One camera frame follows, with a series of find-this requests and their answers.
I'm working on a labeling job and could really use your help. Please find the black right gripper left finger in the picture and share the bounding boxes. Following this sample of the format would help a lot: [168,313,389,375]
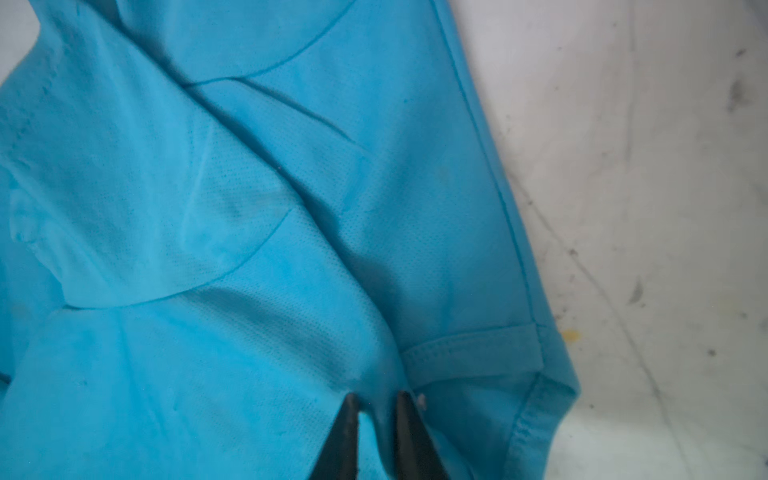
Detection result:
[309,393,360,480]

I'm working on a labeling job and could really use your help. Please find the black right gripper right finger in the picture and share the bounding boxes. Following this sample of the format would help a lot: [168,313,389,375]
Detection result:
[395,391,449,480]

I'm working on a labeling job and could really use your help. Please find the blue t-shirt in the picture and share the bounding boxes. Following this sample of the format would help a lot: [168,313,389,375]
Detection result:
[1,1,579,479]

